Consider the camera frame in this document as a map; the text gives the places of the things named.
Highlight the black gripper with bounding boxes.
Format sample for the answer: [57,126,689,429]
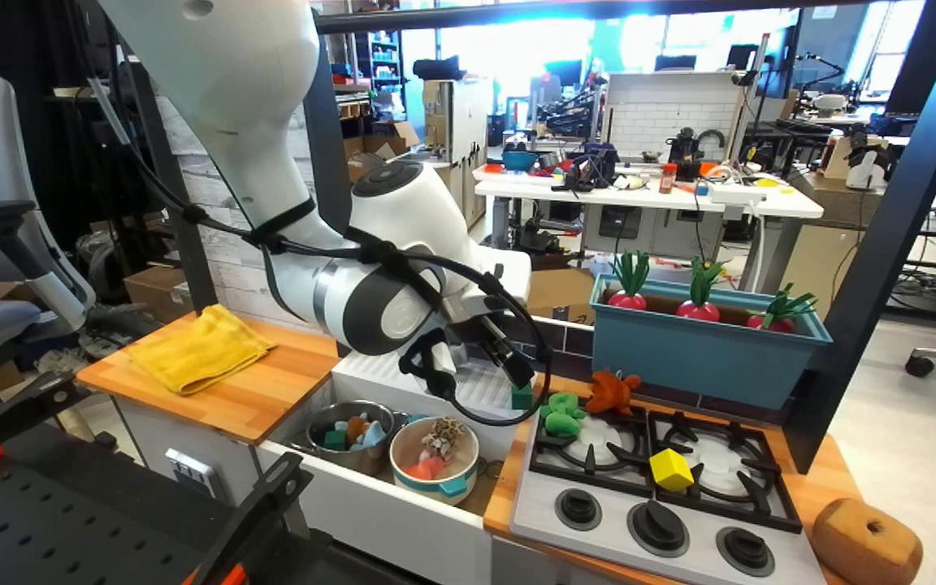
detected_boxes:
[454,311,544,396]

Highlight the green plush toy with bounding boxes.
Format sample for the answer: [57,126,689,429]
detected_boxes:
[535,392,587,445]

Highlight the orange plush toy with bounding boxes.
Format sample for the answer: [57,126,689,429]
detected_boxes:
[583,367,646,423]

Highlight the leopard print plush toy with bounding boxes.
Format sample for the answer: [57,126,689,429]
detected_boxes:
[417,419,473,465]

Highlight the pink bunny plush toy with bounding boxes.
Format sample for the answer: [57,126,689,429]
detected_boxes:
[405,448,453,484]

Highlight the blue and brown plush toy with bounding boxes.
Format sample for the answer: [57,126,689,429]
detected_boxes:
[317,412,390,453]

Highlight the black stove knob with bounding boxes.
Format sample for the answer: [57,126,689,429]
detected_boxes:
[714,523,780,579]
[628,499,691,561]
[554,484,606,535]

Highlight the grey toy stove black grates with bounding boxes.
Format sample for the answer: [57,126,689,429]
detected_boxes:
[510,396,833,585]

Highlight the yellow towel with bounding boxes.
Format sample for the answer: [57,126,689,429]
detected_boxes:
[127,302,275,396]

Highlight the brown cardboard box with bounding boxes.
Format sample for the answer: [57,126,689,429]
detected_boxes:
[528,263,599,327]
[122,262,193,327]

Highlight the teal pot cream inside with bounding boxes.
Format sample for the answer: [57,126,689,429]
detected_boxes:
[386,412,483,507]

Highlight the red radish toy green leaves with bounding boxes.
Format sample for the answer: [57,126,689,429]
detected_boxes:
[674,256,728,327]
[745,282,818,334]
[609,252,652,315]

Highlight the yellow block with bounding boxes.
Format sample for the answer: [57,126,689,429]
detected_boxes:
[646,445,698,499]

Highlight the teal planter box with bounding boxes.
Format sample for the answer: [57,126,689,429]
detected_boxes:
[591,282,835,412]

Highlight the white sink basin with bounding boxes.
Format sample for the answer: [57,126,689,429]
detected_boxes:
[255,400,512,585]

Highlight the white workshop table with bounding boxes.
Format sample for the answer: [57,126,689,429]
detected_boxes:
[478,165,824,297]

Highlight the whitewashed wood backsplash panel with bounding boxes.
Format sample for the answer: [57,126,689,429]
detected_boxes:
[153,86,340,334]

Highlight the brown wooden rock with hole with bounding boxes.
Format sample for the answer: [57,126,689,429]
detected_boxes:
[808,493,927,585]

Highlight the blue metal beam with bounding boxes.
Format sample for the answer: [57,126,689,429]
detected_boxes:
[791,0,936,476]

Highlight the black perforated board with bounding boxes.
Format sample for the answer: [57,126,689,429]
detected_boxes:
[0,426,287,585]

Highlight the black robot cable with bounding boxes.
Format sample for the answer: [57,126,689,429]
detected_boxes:
[108,107,554,429]

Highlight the steel pot with handles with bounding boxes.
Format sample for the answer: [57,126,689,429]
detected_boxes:
[302,400,396,479]

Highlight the black clamp orange handle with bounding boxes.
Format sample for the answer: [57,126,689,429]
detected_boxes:
[180,453,317,585]
[0,372,92,490]

